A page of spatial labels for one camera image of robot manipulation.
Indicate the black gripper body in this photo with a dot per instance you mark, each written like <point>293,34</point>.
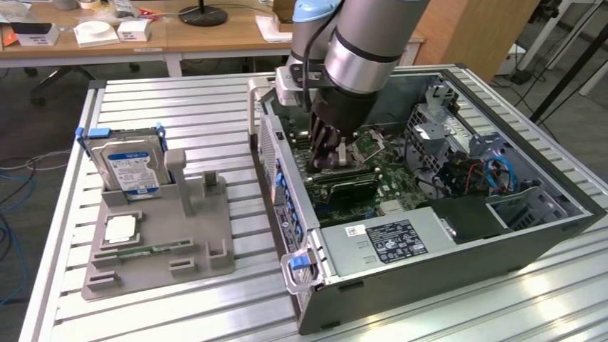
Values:
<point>347,110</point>

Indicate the graphics card with metal bracket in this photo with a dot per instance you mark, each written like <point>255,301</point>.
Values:
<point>353,192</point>

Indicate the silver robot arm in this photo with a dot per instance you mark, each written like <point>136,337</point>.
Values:
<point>365,64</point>

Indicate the black RAM slot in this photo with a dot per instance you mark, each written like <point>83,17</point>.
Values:
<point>301,142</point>
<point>301,137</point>
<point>300,132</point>

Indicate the metal socket cover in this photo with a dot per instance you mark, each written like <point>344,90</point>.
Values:
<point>375,134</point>

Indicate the green RAM stick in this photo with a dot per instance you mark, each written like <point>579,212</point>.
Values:
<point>365,177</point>
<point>143,250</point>

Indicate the green motherboard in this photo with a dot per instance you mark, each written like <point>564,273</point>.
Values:
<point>393,178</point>

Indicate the perforated metal disk bay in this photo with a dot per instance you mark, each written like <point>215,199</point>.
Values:
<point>427,132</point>

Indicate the silver chipset heatsink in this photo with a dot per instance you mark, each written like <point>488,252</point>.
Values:
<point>392,207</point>

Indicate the grey power supply unit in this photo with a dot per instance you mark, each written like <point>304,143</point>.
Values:
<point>380,242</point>

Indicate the white paper stack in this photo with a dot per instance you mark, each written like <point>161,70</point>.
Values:
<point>275,33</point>

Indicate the brown cardboard box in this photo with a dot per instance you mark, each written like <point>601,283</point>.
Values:
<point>284,10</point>

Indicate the wooden desk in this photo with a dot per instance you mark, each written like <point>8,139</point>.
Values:
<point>213,39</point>

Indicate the wooden cabinet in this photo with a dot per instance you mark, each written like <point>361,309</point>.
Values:
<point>475,35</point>

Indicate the black power adapter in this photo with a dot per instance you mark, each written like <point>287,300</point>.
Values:
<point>523,77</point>

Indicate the grey parts rack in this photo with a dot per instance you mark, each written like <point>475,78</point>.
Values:
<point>161,221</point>

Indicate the black round lamp base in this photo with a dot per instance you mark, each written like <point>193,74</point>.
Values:
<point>201,18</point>

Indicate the open black PC case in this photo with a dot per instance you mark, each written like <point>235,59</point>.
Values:
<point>427,285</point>

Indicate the hard disk with blue carrier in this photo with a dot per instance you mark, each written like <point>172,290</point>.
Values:
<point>128,171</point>

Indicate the grey metal disk bay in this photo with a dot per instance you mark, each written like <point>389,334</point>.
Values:
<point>536,210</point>

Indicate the small white box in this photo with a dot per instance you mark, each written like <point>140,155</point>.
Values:
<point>132,33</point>

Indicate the small red item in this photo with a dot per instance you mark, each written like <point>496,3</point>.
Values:
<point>149,14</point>

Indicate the black slanted pole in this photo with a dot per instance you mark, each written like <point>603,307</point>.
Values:
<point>571,71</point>

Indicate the silver CPU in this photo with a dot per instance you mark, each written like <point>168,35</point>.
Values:
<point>119,229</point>

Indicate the clear plastic bag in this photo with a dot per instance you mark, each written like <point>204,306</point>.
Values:
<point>123,9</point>

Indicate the white square tape holder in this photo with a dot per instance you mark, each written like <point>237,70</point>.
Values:
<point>97,35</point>

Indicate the black office chair base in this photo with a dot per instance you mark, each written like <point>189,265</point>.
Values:
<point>47,85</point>

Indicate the grey cup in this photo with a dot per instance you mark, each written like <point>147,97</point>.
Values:
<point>64,4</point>

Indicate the white box with black lid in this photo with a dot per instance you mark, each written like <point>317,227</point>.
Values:
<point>35,39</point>

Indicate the orange box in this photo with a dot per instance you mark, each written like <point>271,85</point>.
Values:
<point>7,37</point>

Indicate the loose white papers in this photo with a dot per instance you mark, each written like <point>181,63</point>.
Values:
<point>13,14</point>

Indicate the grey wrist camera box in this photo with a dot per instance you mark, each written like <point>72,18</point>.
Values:
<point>289,85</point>

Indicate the white desk frame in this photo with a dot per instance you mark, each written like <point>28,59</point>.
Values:
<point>545,33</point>

